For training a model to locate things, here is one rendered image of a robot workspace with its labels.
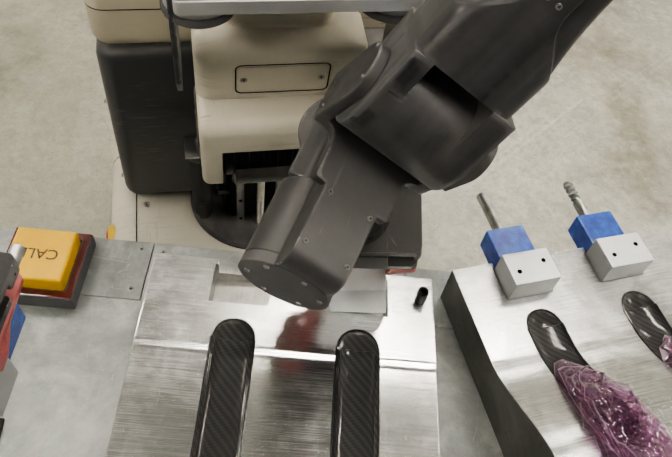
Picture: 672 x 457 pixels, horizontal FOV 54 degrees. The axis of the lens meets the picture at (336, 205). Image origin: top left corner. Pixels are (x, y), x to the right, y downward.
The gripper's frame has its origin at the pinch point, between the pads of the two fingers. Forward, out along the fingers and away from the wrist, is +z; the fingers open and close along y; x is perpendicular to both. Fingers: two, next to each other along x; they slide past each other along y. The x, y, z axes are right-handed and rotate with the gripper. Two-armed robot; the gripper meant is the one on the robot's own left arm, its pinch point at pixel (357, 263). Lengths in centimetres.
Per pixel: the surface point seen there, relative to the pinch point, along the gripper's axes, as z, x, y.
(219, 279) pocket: 5.8, 0.6, -13.4
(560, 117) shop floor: 124, 107, 57
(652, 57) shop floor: 136, 143, 96
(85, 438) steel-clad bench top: 8.1, -14.0, -24.1
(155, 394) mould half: 1.0, -11.5, -16.0
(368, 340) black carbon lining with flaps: 4.6, -5.3, 1.0
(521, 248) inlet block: 11.1, 7.0, 16.4
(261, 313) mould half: 3.1, -3.6, -8.4
